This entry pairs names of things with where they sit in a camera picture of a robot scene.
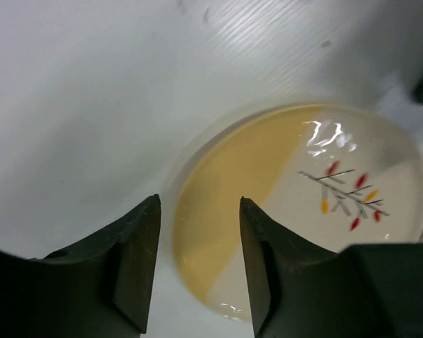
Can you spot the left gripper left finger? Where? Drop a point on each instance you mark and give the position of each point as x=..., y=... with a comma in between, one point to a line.
x=100, y=286

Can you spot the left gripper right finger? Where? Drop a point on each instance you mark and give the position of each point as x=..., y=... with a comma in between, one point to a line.
x=298, y=289

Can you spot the yellow cream plate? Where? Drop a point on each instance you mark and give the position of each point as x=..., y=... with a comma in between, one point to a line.
x=334, y=175

